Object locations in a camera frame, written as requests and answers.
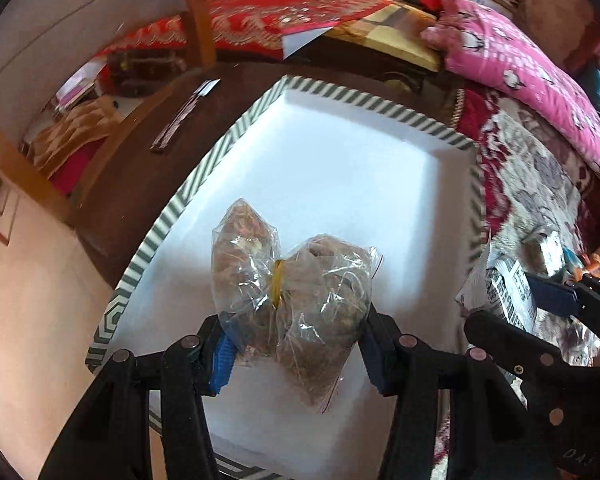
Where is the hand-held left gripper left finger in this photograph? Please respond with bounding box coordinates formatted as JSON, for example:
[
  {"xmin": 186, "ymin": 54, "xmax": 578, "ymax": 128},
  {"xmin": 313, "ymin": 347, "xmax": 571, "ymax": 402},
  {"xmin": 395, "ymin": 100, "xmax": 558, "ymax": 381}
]
[{"xmin": 37, "ymin": 312, "xmax": 238, "ymax": 480}]

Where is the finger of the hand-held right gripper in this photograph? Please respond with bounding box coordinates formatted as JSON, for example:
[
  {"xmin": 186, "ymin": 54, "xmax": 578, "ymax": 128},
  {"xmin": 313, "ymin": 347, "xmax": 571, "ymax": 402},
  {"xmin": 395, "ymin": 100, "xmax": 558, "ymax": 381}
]
[
  {"xmin": 462, "ymin": 310, "xmax": 566, "ymax": 376},
  {"xmin": 525, "ymin": 272, "xmax": 600, "ymax": 356}
]

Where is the brown checked blanket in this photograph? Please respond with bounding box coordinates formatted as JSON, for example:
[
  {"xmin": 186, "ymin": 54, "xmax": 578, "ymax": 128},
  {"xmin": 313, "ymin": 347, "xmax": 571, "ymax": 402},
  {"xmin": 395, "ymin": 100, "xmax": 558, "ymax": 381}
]
[{"xmin": 27, "ymin": 97, "xmax": 118, "ymax": 178}]

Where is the wooden post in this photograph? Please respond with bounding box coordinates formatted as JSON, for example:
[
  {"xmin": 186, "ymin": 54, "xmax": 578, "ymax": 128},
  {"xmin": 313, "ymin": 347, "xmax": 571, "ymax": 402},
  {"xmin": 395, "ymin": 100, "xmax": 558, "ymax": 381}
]
[{"xmin": 172, "ymin": 0, "xmax": 218, "ymax": 71}]

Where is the yellow checked sheet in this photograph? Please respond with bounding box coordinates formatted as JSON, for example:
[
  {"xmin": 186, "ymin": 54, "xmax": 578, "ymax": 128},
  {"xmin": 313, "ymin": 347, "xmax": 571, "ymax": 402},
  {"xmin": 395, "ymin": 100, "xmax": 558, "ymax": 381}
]
[{"xmin": 325, "ymin": 2, "xmax": 443, "ymax": 73}]

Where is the dark flat stick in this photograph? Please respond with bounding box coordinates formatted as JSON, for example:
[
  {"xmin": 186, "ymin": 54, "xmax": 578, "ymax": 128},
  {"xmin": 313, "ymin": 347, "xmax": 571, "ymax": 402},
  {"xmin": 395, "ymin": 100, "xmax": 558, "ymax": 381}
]
[{"xmin": 150, "ymin": 79, "xmax": 222, "ymax": 154}]

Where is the striped white cardboard box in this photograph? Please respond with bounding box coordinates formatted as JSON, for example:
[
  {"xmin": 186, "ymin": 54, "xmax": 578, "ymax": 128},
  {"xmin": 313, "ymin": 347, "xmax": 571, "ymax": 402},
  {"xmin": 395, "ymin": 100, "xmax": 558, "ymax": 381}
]
[{"xmin": 85, "ymin": 74, "xmax": 486, "ymax": 480}]

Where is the white snack packet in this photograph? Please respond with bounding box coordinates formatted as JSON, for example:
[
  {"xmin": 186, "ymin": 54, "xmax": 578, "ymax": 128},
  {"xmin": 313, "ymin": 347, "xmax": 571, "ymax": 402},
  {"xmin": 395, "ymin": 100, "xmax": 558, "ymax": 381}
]
[{"xmin": 455, "ymin": 242, "xmax": 538, "ymax": 331}]

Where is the pink penguin pillow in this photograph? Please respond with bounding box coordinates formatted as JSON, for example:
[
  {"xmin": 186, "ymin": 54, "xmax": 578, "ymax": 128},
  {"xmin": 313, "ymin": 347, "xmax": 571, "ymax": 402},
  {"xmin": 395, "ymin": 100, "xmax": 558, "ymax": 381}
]
[{"xmin": 420, "ymin": 0, "xmax": 600, "ymax": 195}]

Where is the clear plastic snack bag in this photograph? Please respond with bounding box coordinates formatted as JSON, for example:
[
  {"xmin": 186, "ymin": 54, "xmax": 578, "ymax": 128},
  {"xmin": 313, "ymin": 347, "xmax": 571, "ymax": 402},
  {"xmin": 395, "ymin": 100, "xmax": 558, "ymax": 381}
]
[{"xmin": 211, "ymin": 199, "xmax": 383, "ymax": 413}]

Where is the floral plush blanket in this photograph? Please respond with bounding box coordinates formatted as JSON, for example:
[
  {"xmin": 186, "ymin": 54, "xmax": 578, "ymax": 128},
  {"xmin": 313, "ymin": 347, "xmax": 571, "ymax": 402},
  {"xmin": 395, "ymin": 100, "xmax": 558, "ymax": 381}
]
[{"xmin": 450, "ymin": 85, "xmax": 600, "ymax": 480}]

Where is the wooden picture frame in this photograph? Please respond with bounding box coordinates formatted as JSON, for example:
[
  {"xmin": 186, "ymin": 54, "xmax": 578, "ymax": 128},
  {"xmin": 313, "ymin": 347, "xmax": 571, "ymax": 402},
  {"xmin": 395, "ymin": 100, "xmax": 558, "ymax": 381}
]
[{"xmin": 0, "ymin": 162, "xmax": 21, "ymax": 247}]

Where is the red embroidered cloth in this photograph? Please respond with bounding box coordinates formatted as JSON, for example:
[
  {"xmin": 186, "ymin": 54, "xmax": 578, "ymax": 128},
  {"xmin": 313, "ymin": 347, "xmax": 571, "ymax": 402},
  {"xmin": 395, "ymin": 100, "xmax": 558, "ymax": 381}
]
[{"xmin": 97, "ymin": 0, "xmax": 406, "ymax": 58}]

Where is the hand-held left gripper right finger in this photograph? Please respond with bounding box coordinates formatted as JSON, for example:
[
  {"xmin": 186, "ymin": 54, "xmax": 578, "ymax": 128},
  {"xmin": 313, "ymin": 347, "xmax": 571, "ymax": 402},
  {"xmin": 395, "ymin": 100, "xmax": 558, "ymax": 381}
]
[{"xmin": 357, "ymin": 305, "xmax": 536, "ymax": 480}]

